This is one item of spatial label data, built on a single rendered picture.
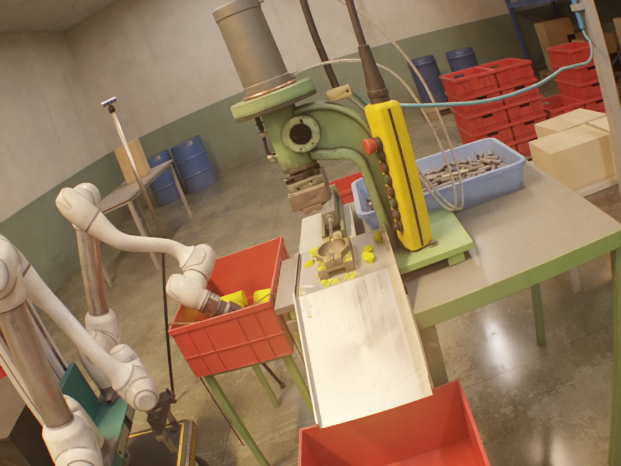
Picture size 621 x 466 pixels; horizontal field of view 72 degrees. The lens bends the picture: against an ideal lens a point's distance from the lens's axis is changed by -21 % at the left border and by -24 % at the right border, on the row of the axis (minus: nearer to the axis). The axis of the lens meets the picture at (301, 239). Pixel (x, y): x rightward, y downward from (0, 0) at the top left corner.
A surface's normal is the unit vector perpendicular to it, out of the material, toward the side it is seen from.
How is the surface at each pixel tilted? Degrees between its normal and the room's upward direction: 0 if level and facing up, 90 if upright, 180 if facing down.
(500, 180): 100
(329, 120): 90
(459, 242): 0
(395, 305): 30
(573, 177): 90
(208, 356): 90
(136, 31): 90
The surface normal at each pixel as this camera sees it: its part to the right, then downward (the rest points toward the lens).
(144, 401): 0.57, 0.23
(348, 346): -0.32, -0.58
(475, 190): 0.02, 0.50
